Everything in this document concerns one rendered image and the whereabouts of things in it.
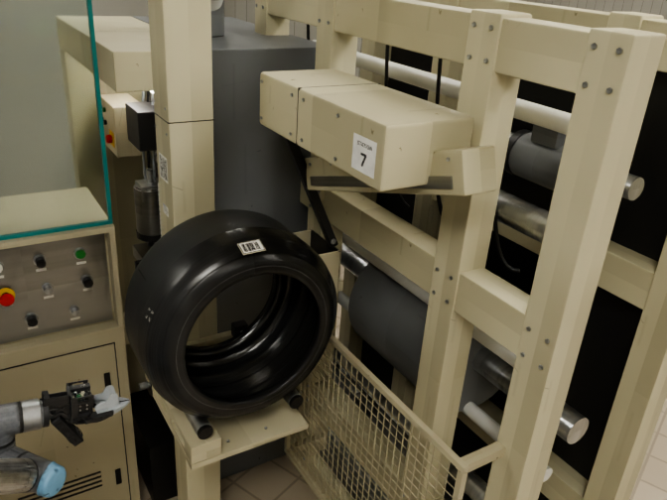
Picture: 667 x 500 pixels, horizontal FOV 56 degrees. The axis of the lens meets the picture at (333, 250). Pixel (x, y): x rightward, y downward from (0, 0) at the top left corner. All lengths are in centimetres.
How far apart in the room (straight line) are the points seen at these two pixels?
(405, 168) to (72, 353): 136
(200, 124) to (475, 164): 80
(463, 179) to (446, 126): 14
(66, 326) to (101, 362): 17
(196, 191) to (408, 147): 73
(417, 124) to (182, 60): 69
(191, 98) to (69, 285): 79
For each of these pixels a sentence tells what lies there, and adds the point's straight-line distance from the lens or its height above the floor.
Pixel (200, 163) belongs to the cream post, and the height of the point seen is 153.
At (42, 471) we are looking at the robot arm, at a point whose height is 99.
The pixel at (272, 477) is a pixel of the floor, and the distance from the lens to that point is 294.
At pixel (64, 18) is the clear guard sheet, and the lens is 196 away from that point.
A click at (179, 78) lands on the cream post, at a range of 176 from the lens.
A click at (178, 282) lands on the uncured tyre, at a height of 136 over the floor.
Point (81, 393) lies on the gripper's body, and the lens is 173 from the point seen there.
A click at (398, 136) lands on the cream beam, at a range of 135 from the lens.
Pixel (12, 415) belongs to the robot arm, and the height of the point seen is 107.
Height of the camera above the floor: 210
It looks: 25 degrees down
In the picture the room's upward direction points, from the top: 4 degrees clockwise
